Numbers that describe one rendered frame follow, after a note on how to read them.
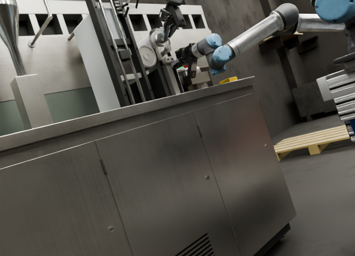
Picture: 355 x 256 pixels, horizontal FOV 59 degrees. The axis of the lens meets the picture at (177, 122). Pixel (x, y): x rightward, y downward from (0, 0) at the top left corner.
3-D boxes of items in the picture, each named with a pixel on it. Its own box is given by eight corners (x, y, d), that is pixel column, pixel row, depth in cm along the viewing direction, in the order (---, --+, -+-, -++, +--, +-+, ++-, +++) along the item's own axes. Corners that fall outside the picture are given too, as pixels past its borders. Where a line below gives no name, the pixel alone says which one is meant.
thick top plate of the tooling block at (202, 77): (192, 84, 177) (189, 74, 177) (151, 103, 206) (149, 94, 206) (211, 80, 187) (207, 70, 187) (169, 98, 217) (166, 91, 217)
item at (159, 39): (156, 30, 170) (167, 35, 174) (154, 32, 171) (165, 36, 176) (157, 43, 168) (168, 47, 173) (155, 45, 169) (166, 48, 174)
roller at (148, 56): (142, 67, 161) (134, 45, 161) (117, 83, 180) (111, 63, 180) (159, 65, 169) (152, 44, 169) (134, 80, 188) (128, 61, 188)
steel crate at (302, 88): (314, 115, 742) (303, 85, 743) (366, 102, 669) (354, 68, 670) (301, 123, 674) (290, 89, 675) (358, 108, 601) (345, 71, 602)
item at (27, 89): (31, 140, 123) (-14, 2, 123) (21, 146, 133) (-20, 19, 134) (65, 131, 132) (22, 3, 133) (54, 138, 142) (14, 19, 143)
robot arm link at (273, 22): (313, 11, 142) (223, 69, 138) (301, 20, 153) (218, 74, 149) (298, -10, 142) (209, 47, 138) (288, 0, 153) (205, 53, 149)
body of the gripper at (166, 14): (168, 19, 173) (174, -3, 166) (178, 26, 169) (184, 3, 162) (157, 19, 168) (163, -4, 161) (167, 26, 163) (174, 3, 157)
